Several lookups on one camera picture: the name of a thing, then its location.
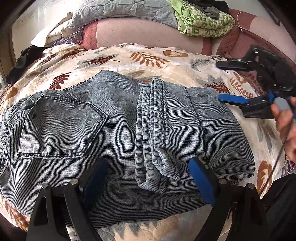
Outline thin black cable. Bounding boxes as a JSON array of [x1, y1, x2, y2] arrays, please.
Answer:
[[257, 128, 290, 200]]

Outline black cloth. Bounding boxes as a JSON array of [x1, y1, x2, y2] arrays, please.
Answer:
[[6, 45, 48, 85]]

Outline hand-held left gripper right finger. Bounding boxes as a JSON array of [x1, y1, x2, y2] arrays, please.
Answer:
[[188, 157, 268, 241]]

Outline person's right hand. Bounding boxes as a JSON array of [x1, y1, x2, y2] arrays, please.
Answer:
[[270, 96, 296, 163]]

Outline white cable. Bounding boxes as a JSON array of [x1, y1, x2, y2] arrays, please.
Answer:
[[236, 10, 251, 33]]

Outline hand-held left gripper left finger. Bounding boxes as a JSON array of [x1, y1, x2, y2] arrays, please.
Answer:
[[26, 158, 109, 241]]

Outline grey quilted blanket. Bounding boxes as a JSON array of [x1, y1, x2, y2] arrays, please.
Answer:
[[68, 0, 179, 29]]

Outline white pillow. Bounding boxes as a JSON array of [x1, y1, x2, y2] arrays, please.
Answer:
[[31, 13, 74, 47]]

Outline grey washed denim pants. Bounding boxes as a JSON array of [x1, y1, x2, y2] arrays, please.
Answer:
[[0, 70, 256, 230]]

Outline grey garment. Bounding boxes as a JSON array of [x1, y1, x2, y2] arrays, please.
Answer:
[[196, 5, 220, 20]]

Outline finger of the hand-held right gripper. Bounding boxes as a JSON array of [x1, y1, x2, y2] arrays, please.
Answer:
[[218, 94, 274, 120], [216, 59, 255, 72]]

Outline pink padded headboard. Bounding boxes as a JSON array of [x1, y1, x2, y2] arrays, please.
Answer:
[[82, 8, 296, 77]]

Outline black clothing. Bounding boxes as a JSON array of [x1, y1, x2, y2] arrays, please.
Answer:
[[185, 0, 229, 13]]

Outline leaf print blanket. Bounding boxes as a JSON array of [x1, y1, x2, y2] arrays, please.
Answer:
[[0, 43, 294, 241]]

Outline person's dark clothing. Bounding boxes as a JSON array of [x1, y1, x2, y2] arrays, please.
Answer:
[[261, 173, 296, 241]]

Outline green patterned quilt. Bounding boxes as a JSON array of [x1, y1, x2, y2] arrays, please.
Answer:
[[166, 0, 236, 37]]

